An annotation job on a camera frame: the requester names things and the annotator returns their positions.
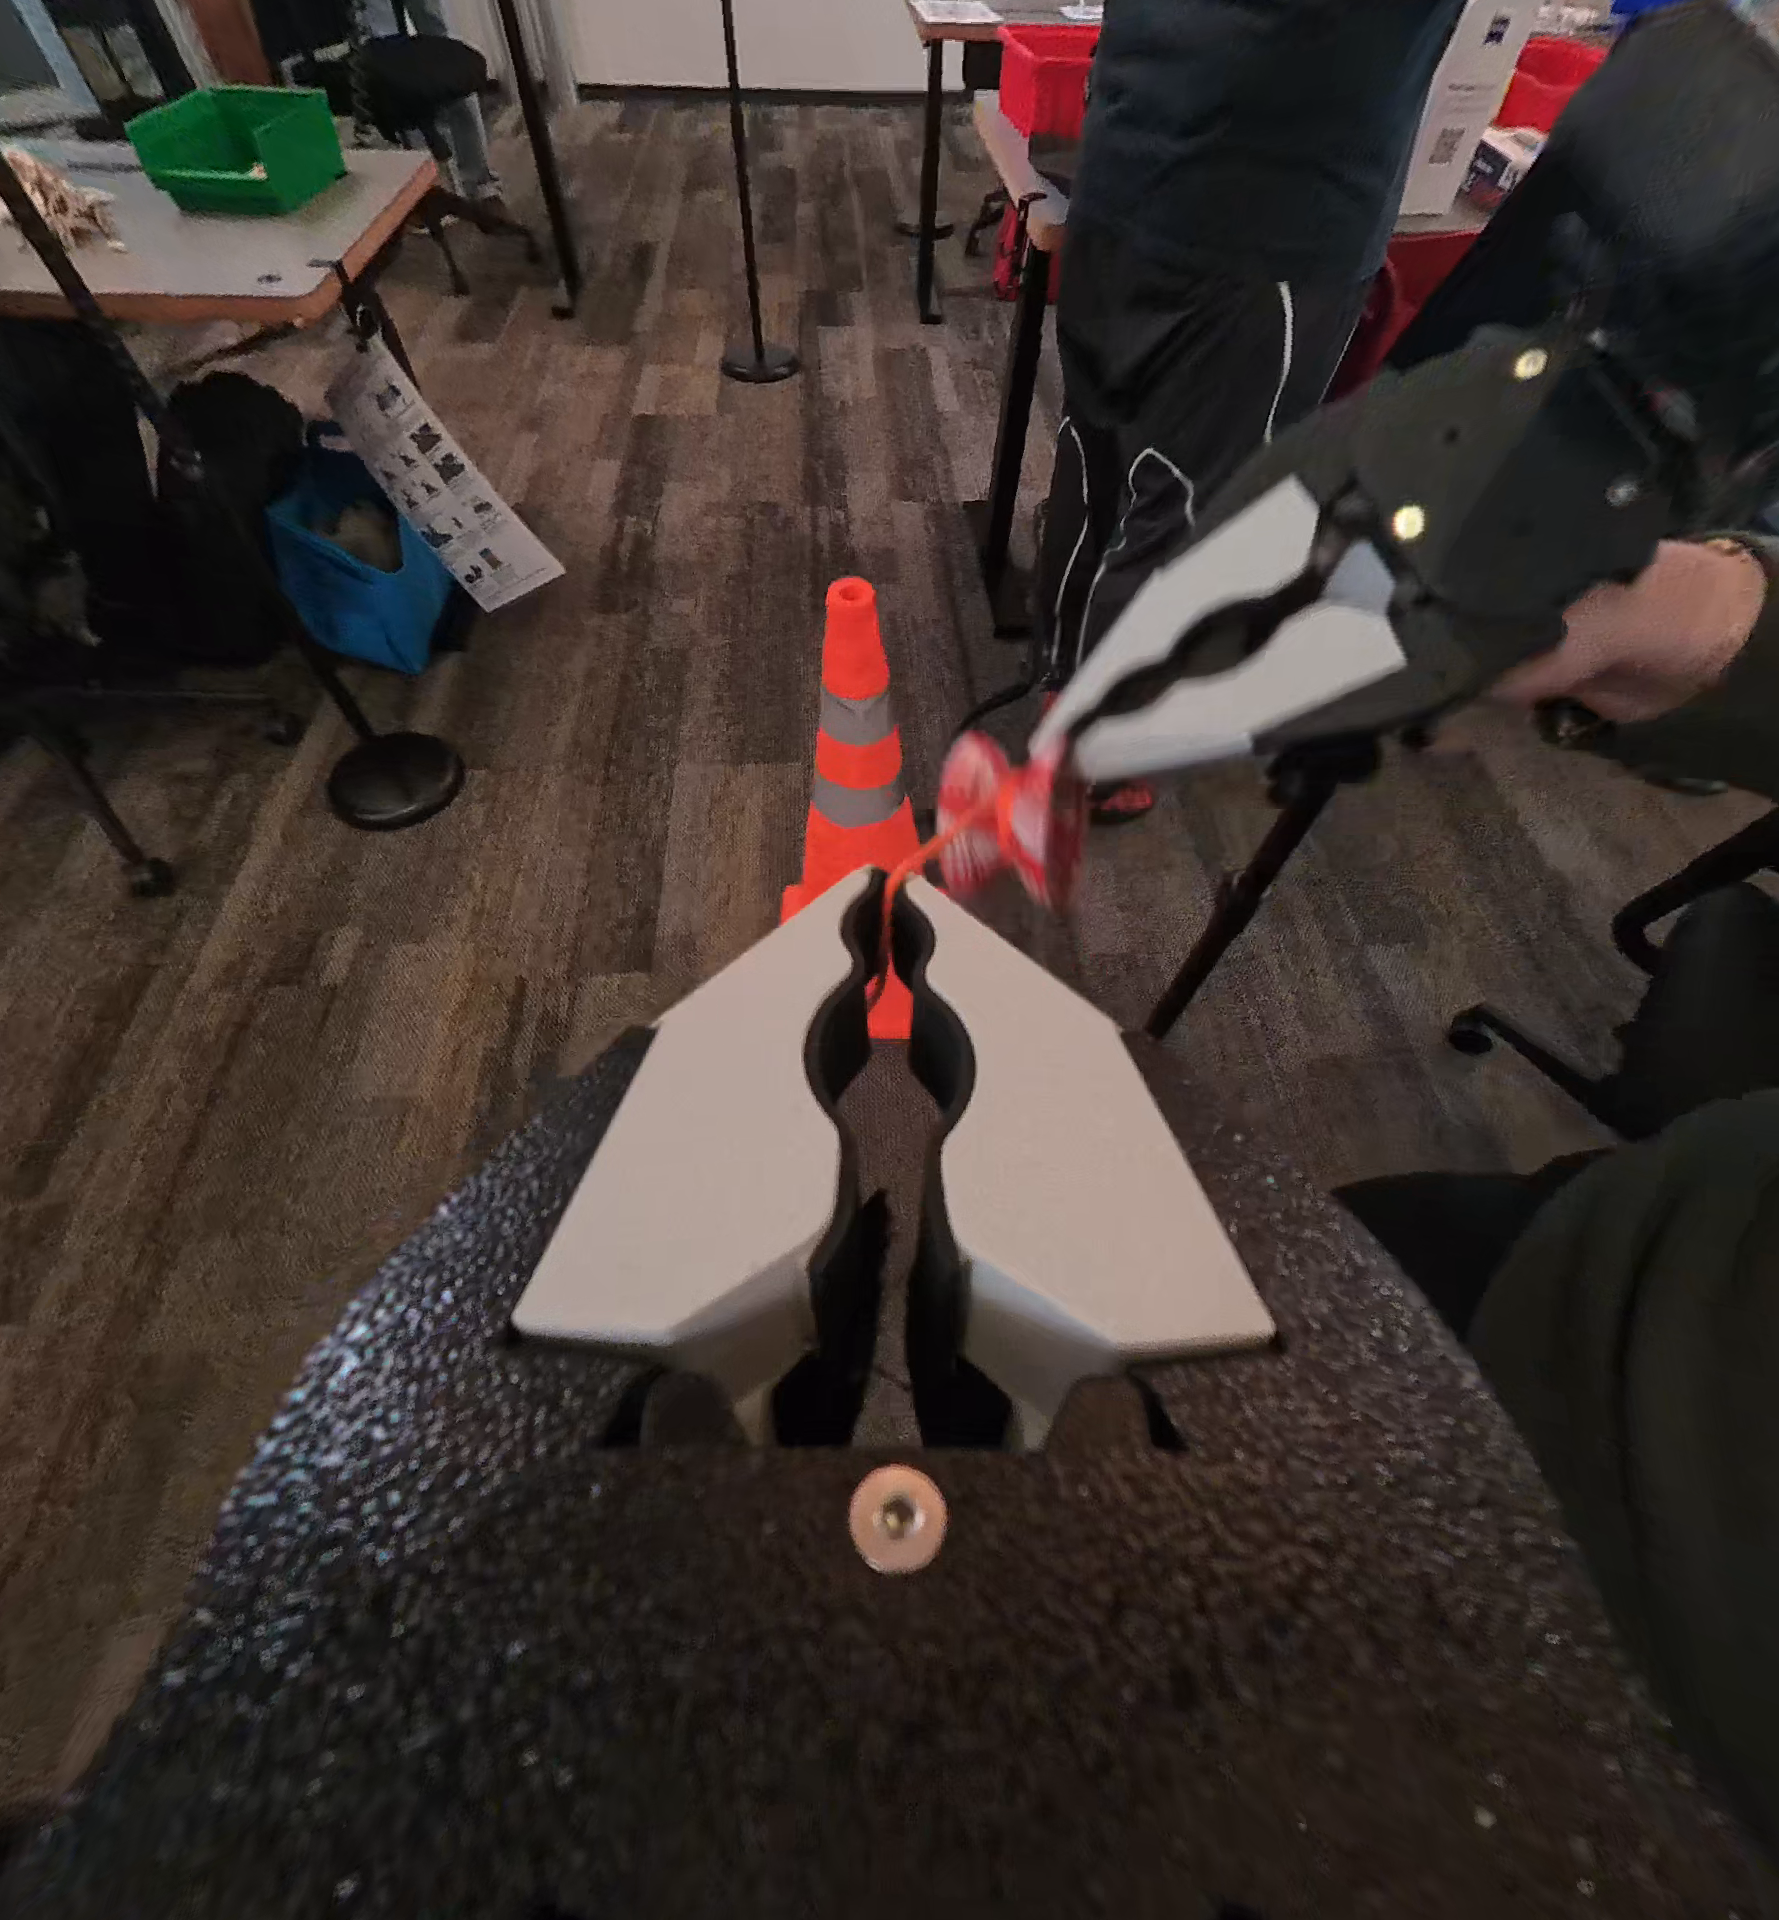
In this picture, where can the black framed floor sign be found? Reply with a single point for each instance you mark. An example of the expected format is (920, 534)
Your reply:
(1234, 900)

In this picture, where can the green tray bin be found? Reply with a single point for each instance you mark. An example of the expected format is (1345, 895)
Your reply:
(236, 150)

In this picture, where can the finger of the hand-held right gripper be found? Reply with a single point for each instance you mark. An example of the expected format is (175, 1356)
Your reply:
(1250, 685)
(1219, 570)

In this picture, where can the person's right hand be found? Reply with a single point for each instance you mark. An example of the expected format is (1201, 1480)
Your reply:
(1655, 637)

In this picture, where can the blue bag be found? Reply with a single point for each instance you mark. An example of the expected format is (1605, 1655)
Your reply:
(366, 570)

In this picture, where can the small red box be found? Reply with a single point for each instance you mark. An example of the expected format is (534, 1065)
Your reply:
(1045, 77)

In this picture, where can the black bag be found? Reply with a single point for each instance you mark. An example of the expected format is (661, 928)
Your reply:
(223, 510)

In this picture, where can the orange striped traffic cone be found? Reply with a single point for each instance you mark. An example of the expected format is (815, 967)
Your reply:
(854, 750)

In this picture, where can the white side table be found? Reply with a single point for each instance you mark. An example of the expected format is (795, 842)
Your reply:
(199, 256)

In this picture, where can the brown work table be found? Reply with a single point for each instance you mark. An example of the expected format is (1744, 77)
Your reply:
(1015, 166)

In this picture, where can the black mesh office chair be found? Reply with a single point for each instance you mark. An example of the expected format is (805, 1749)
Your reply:
(1699, 990)

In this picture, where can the printed paper sheet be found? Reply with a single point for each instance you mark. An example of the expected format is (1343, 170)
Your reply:
(446, 480)

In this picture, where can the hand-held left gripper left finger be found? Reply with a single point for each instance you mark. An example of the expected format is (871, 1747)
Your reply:
(681, 1200)

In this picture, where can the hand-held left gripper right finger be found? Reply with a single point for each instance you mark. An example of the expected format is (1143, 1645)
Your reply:
(1099, 1200)

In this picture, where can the red white yo-yo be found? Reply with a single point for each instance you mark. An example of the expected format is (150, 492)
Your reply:
(1015, 815)

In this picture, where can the white printed box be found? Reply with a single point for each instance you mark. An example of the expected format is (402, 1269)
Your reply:
(1459, 105)

